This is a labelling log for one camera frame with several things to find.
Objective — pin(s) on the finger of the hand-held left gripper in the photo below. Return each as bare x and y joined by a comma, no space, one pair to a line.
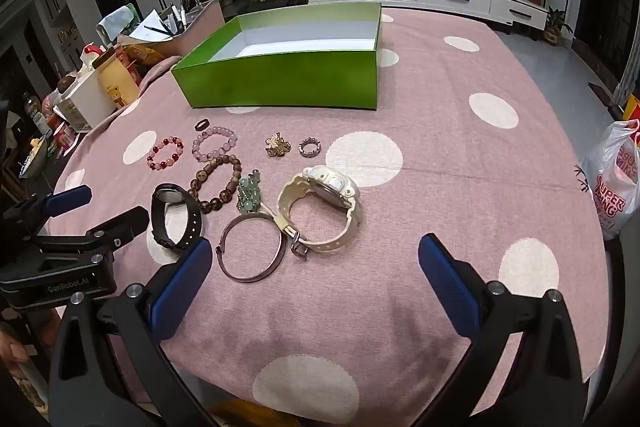
67,199
115,227

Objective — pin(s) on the small potted plant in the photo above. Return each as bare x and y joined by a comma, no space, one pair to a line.
555,27

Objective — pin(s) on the silver metal bangle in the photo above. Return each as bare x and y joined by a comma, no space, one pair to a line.
281,249

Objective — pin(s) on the white storage box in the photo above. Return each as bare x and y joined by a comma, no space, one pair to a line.
87,102

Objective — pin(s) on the person's left hand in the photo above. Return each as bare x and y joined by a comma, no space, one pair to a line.
12,349

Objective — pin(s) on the yellow bear bottle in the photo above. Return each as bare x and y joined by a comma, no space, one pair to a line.
117,87

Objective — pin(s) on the black wristwatch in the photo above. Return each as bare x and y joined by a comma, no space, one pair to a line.
192,217

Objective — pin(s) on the cream wristwatch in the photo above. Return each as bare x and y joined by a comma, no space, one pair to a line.
332,187

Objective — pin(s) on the pink polka dot tablecloth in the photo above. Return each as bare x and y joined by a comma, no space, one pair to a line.
425,182

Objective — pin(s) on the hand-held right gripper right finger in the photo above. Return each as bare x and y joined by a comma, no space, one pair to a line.
445,277

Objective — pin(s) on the white printed plastic bag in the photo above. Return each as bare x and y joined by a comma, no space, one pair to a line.
610,187

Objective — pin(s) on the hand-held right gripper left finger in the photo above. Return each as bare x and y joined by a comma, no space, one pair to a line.
182,287

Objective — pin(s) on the pink desk organizer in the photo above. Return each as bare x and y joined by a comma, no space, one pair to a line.
200,27

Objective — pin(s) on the gold flower brooch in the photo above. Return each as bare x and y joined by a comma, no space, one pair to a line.
277,144

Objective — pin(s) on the green cardboard box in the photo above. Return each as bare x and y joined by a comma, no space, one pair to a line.
275,77

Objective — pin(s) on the yellow red carton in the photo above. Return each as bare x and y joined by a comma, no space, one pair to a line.
632,109

